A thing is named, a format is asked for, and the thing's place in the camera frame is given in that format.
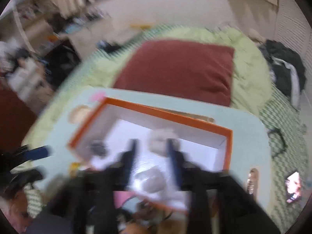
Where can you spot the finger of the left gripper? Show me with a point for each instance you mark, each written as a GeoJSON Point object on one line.
{"type": "Point", "coordinates": [24, 153]}

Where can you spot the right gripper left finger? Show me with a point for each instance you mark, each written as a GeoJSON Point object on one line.
{"type": "Point", "coordinates": [128, 159]}

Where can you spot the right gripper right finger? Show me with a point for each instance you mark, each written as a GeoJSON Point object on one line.
{"type": "Point", "coordinates": [182, 175]}

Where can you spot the black white patterned cloth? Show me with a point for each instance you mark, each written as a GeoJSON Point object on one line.
{"type": "Point", "coordinates": [98, 148]}

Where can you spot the orange cardboard box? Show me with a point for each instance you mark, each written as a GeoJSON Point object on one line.
{"type": "Point", "coordinates": [117, 126]}

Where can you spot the clear plastic bag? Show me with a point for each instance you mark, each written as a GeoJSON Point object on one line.
{"type": "Point", "coordinates": [150, 181]}

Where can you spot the white sock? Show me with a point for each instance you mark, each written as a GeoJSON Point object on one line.
{"type": "Point", "coordinates": [158, 141]}

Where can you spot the yellow small toy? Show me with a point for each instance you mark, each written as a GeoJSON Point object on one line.
{"type": "Point", "coordinates": [74, 169]}

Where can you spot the brown plush with blue patch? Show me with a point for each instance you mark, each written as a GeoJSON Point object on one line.
{"type": "Point", "coordinates": [141, 216]}

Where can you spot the person's left hand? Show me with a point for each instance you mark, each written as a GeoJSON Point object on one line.
{"type": "Point", "coordinates": [15, 210]}

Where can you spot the pens in table slot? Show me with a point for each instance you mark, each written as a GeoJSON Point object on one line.
{"type": "Point", "coordinates": [252, 182]}

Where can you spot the mint green lap table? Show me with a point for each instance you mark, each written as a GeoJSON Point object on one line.
{"type": "Point", "coordinates": [216, 197]}

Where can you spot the dark red pillow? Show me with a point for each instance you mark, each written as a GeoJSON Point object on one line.
{"type": "Point", "coordinates": [184, 69]}

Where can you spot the green checkered bed sheet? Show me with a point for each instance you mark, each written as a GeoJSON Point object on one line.
{"type": "Point", "coordinates": [289, 153]}

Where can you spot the smartphone with lit screen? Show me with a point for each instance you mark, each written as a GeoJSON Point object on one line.
{"type": "Point", "coordinates": [293, 187]}

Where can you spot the light green duvet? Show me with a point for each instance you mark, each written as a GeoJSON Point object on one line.
{"type": "Point", "coordinates": [251, 87]}

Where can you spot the dark clothes pile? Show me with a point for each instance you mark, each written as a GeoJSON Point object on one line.
{"type": "Point", "coordinates": [287, 70]}

